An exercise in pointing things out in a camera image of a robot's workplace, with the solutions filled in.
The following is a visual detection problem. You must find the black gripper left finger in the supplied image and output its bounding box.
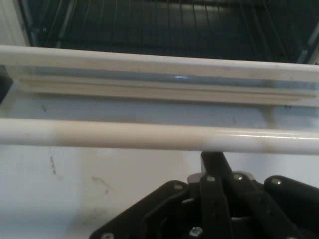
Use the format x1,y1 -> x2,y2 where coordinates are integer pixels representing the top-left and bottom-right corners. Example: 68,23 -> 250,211
89,151 -> 234,239

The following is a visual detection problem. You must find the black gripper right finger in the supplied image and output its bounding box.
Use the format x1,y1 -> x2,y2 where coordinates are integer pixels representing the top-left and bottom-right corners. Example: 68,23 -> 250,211
219,152 -> 319,239

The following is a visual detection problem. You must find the white glass oven door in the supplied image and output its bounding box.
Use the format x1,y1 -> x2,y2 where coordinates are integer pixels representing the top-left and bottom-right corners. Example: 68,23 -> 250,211
0,44 -> 319,156

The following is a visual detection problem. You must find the white toaster oven body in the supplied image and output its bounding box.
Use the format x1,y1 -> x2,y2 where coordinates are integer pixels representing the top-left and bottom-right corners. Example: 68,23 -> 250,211
0,0 -> 319,66

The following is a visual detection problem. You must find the oven wire rack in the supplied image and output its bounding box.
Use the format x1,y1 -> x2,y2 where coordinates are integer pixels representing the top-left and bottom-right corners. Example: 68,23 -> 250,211
24,0 -> 319,63

